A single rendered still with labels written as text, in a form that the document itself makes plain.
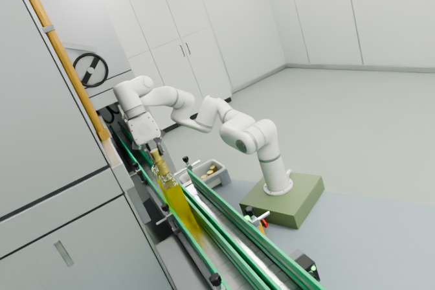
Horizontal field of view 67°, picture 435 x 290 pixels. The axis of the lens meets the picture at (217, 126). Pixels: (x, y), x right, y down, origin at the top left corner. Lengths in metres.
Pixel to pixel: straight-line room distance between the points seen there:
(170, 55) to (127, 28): 0.73
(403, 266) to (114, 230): 0.83
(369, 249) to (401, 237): 0.11
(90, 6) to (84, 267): 1.78
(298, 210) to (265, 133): 0.32
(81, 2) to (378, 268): 2.03
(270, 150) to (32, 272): 0.90
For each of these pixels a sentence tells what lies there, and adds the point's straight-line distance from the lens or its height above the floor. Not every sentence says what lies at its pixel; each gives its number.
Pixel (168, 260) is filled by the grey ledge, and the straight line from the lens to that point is 1.23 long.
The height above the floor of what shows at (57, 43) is 1.65.
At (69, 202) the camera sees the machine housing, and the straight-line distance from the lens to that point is 0.69.
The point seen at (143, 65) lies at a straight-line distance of 5.13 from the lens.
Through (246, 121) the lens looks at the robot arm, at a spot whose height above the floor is 1.14.
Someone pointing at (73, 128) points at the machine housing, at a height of 1.49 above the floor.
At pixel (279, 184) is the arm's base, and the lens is 1.39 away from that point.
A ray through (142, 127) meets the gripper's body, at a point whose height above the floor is 1.29.
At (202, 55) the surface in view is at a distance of 5.42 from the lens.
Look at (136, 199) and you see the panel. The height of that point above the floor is 1.08.
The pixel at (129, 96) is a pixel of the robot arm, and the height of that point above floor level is 1.41.
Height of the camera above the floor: 1.61
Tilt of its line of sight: 20 degrees down
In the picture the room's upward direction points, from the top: 20 degrees counter-clockwise
